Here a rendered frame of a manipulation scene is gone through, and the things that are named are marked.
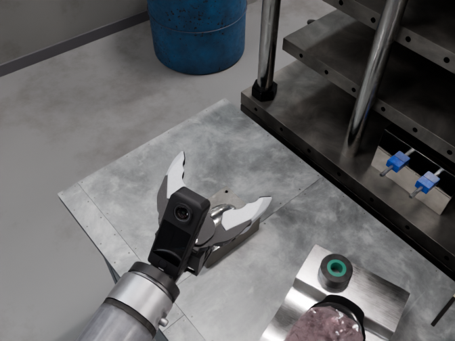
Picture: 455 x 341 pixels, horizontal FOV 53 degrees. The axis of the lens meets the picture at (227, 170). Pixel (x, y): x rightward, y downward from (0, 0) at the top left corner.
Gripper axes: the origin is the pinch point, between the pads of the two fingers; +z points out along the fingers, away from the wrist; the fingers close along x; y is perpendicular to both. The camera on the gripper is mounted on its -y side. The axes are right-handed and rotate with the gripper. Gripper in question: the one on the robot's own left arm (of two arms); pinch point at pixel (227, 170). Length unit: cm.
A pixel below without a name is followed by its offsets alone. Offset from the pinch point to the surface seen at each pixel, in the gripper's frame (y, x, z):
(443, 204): 56, 48, 64
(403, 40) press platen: 18, 15, 76
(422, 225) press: 61, 46, 57
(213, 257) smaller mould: 63, -4, 15
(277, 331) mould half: 54, 20, 3
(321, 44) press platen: 43, -8, 93
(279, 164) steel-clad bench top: 66, -2, 58
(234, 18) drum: 121, -80, 188
